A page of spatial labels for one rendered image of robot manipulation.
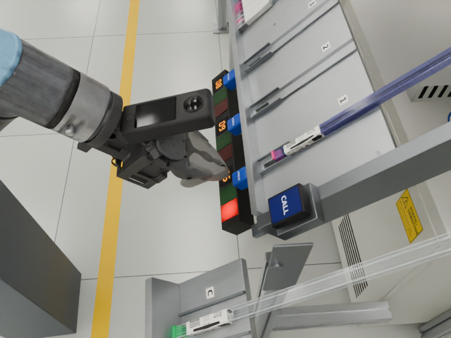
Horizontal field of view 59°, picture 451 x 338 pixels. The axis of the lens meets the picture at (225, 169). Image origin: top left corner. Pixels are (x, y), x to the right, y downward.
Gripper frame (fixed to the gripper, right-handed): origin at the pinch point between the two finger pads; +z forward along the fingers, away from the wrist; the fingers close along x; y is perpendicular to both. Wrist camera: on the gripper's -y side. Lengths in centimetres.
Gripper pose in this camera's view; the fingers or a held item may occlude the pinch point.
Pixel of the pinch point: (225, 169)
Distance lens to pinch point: 59.2
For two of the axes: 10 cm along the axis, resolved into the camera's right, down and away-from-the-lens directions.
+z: 7.0, 3.6, 6.1
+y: -7.1, 4.4, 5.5
